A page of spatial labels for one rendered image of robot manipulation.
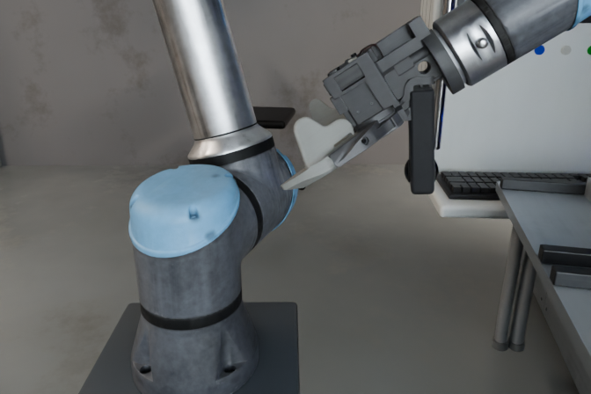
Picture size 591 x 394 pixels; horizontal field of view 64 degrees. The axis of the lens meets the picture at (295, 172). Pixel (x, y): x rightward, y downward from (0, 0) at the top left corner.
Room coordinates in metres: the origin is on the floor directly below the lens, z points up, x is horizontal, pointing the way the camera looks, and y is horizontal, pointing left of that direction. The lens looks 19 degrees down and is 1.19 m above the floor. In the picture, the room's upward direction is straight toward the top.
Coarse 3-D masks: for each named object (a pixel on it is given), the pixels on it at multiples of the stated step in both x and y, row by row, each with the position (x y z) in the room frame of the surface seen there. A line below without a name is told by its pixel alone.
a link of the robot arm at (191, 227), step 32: (160, 192) 0.47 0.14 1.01; (192, 192) 0.46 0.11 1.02; (224, 192) 0.46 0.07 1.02; (160, 224) 0.43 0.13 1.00; (192, 224) 0.43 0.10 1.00; (224, 224) 0.45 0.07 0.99; (256, 224) 0.51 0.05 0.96; (160, 256) 0.42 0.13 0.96; (192, 256) 0.43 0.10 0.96; (224, 256) 0.45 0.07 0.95; (160, 288) 0.43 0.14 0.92; (192, 288) 0.42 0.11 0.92; (224, 288) 0.44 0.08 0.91
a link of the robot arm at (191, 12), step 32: (160, 0) 0.60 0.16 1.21; (192, 0) 0.59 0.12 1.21; (192, 32) 0.59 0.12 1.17; (224, 32) 0.61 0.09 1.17; (192, 64) 0.59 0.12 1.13; (224, 64) 0.59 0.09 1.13; (192, 96) 0.59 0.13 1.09; (224, 96) 0.58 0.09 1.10; (192, 128) 0.60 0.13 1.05; (224, 128) 0.58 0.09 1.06; (256, 128) 0.60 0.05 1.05; (192, 160) 0.58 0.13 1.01; (224, 160) 0.56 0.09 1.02; (256, 160) 0.57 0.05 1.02; (288, 160) 0.65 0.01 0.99; (256, 192) 0.54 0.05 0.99; (288, 192) 0.60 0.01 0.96
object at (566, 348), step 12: (540, 288) 1.64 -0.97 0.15; (540, 300) 1.62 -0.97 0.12; (552, 312) 1.48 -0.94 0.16; (552, 324) 1.46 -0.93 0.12; (564, 336) 1.35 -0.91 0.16; (564, 348) 1.33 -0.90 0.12; (564, 360) 1.31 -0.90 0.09; (576, 360) 1.23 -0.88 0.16; (576, 372) 1.21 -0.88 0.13; (576, 384) 1.19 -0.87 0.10; (588, 384) 1.12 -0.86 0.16
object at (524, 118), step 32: (576, 32) 1.14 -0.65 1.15; (512, 64) 1.15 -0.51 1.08; (544, 64) 1.15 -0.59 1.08; (576, 64) 1.14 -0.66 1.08; (448, 96) 1.16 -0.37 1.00; (480, 96) 1.15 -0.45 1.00; (512, 96) 1.15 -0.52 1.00; (544, 96) 1.15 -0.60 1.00; (576, 96) 1.14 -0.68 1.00; (448, 128) 1.16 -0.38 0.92; (480, 128) 1.15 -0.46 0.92; (512, 128) 1.15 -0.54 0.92; (544, 128) 1.15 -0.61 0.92; (576, 128) 1.14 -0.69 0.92; (448, 160) 1.16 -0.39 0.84; (480, 160) 1.15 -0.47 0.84; (512, 160) 1.15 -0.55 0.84; (544, 160) 1.14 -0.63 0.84; (576, 160) 1.14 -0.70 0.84
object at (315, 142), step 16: (304, 128) 0.45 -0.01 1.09; (320, 128) 0.45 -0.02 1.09; (336, 128) 0.46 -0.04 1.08; (352, 128) 0.47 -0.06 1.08; (304, 144) 0.44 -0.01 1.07; (320, 144) 0.45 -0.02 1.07; (336, 144) 0.46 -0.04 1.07; (304, 160) 0.44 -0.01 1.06; (320, 160) 0.44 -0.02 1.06; (304, 176) 0.43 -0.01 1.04; (320, 176) 0.44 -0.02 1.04
